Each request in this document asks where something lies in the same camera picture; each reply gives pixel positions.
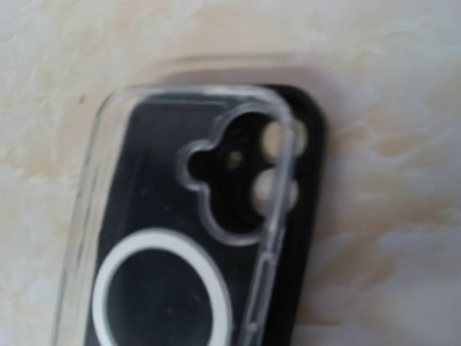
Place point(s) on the dark phone case underneath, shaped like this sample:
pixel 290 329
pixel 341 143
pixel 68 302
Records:
pixel 309 145

